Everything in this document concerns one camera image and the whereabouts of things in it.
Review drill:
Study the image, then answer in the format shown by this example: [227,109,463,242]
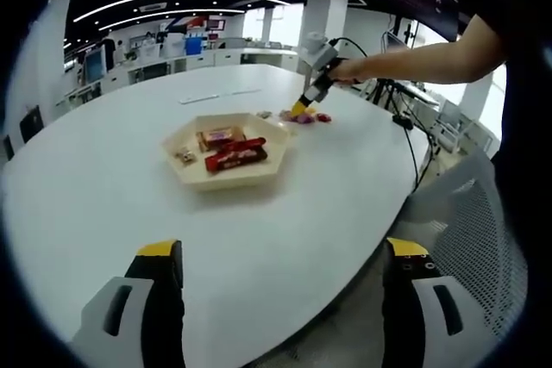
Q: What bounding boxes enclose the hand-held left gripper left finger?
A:
[72,239,187,368]

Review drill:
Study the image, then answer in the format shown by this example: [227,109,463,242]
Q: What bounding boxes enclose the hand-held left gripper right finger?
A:
[381,237,496,368]

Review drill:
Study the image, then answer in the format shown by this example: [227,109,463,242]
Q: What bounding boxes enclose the pile of snack packets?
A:
[256,107,334,128]

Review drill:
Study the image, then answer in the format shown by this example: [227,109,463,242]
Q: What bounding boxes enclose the small red snack packet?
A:
[214,136,267,150]

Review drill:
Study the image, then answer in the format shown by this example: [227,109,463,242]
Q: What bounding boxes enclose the long red snack bar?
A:
[204,145,269,174]

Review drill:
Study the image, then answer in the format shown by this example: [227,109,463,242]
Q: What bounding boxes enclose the brown snack packet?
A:
[197,125,248,153]

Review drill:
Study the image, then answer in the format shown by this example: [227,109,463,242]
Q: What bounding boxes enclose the beige hexagonal container tray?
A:
[161,112,291,193]

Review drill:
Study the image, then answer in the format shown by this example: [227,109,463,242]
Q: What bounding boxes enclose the person's right hand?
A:
[330,57,368,85]

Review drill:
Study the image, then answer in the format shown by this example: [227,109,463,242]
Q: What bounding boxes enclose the white square pillar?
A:
[12,0,71,128]
[296,0,349,81]

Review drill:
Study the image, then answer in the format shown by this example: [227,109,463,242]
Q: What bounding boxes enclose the black tripod stand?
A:
[368,78,411,120]

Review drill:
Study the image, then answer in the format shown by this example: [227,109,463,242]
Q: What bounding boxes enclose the white counter cabinet row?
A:
[63,47,303,100]

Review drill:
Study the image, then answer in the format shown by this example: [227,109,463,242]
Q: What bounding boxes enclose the white side desk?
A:
[374,77,442,107]

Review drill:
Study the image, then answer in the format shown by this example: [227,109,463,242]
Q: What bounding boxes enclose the white mesh office chair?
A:
[396,143,530,343]

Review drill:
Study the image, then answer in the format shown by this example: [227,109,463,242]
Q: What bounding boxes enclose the blue storage bin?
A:
[183,34,204,58]

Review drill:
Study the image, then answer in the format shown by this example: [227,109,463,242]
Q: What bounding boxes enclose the blue screen desktop monitor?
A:
[83,46,108,84]

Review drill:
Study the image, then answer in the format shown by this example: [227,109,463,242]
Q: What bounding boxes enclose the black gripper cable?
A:
[328,34,436,196]

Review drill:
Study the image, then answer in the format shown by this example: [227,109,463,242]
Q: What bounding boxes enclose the red blue wall banner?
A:
[165,16,229,34]

